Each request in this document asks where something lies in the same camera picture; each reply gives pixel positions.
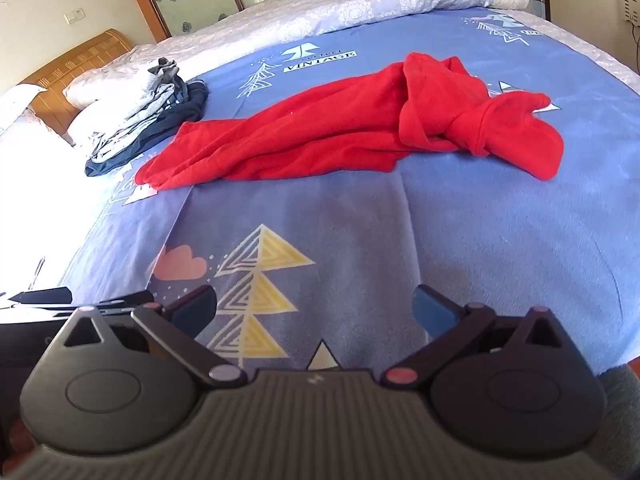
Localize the red pants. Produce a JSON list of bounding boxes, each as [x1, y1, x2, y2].
[[135, 52, 566, 192]]

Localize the navy blue garment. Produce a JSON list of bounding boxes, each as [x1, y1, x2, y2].
[[84, 80, 210, 177]]

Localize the white patterned quilt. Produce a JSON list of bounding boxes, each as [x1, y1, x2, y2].
[[64, 0, 532, 111]]

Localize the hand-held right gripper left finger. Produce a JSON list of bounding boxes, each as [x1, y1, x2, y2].
[[64, 285, 247, 387]]

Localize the wooden headboard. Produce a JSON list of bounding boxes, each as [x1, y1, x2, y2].
[[17, 29, 134, 137]]

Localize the white pillow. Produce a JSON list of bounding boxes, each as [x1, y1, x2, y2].
[[0, 84, 49, 135]]

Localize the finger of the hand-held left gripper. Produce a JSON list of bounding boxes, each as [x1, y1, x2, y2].
[[97, 299, 162, 317]]

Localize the pile of grey clothes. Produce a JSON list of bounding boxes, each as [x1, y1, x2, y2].
[[90, 58, 190, 162]]

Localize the blue printed bed sheet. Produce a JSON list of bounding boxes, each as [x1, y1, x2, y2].
[[65, 7, 640, 376]]

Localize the dark cloth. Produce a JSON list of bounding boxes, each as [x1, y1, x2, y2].
[[597, 360, 640, 480]]

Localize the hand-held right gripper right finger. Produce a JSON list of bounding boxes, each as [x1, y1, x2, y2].
[[382, 285, 572, 387]]

